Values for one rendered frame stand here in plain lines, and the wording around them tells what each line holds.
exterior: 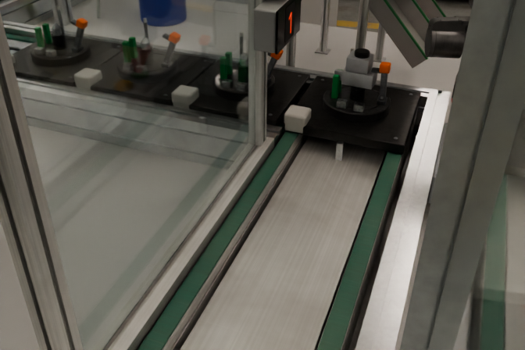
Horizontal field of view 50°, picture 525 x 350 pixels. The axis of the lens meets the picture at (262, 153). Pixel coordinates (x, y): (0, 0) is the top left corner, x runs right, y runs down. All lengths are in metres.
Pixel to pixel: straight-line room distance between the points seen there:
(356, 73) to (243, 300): 0.53
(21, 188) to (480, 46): 0.39
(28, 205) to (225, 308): 0.39
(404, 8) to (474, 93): 1.24
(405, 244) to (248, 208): 0.26
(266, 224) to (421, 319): 0.66
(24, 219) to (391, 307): 0.48
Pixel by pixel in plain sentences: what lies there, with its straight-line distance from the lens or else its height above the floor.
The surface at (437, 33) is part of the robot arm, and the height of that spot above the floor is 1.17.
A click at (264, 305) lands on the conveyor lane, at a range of 0.83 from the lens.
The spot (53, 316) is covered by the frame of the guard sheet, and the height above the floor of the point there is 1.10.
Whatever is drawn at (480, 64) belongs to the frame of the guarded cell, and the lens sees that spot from 0.23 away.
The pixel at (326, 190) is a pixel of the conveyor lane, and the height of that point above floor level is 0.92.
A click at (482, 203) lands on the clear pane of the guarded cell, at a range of 0.17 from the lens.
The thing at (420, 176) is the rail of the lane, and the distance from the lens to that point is 1.05.
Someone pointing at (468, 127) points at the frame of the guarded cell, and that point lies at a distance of 0.25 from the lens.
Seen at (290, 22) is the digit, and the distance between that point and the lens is 0.97.
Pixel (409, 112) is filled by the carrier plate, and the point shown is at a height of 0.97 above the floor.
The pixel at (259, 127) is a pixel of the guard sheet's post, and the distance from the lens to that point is 1.06.
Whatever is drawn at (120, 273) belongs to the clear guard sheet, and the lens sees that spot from 0.72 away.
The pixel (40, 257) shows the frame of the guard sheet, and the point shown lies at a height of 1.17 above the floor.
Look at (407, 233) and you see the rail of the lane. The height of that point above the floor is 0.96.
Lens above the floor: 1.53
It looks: 33 degrees down
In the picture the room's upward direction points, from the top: 1 degrees clockwise
